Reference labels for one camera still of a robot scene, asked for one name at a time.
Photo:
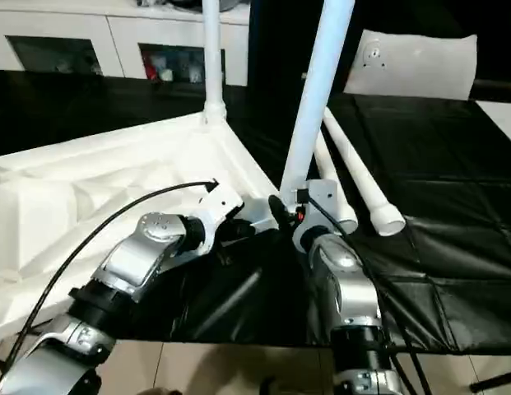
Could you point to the white plastic table top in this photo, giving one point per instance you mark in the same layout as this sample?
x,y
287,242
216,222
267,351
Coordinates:
x,y
115,164

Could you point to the black metal stand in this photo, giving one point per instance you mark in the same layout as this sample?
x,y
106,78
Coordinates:
x,y
495,380

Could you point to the black cabinet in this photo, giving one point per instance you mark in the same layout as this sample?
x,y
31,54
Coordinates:
x,y
280,37

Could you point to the white sheet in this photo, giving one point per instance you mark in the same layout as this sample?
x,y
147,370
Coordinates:
x,y
500,119

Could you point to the red packet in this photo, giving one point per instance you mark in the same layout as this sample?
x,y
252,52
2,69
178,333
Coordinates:
x,y
150,68

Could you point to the white plastic table leg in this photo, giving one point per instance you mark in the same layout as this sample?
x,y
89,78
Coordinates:
x,y
312,90
358,164
212,53
327,164

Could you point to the white chair back panel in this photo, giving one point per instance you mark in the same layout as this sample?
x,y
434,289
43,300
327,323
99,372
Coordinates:
x,y
419,61

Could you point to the white cabinet with glass doors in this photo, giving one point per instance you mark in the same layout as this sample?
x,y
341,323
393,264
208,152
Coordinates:
x,y
94,24

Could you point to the black work mat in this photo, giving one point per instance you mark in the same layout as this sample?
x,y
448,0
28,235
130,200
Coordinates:
x,y
444,164

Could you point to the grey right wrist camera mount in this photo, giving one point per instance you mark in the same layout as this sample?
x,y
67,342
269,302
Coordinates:
x,y
321,197

